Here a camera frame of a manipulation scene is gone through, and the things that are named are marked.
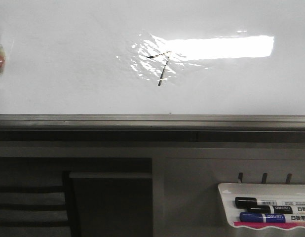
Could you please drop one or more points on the white plastic marker tray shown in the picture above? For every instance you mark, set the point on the white plastic marker tray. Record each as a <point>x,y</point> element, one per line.
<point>282,193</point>

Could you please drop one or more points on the white whiteboard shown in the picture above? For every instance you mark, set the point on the white whiteboard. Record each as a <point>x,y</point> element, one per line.
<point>205,57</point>

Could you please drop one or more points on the black wall hook left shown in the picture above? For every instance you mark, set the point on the black wall hook left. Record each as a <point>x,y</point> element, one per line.
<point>240,177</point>

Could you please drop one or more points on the dark chair back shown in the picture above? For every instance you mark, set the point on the dark chair back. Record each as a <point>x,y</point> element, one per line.
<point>39,210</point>

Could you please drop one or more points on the black wall hook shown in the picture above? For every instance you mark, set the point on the black wall hook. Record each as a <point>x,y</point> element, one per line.
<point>288,178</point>
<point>264,178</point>
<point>240,177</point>

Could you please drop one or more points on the dark cabinet panel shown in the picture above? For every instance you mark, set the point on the dark cabinet panel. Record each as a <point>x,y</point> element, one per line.
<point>114,207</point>

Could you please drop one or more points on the black wall hook right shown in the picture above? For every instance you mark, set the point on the black wall hook right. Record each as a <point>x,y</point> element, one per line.
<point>288,178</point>

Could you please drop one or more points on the black capped marker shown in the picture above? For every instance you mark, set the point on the black capped marker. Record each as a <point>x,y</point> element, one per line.
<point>277,209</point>
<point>242,202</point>

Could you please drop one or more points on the blue capped marker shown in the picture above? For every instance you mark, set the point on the blue capped marker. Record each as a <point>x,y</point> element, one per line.
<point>271,218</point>

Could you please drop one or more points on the black capped marker middle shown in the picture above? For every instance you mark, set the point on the black capped marker middle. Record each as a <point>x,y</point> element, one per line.
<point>277,209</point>

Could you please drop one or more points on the black wall hook middle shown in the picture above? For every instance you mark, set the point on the black wall hook middle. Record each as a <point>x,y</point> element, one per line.
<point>264,178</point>

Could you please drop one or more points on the black capped marker upper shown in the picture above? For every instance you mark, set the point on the black capped marker upper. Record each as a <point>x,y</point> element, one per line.
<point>242,202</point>

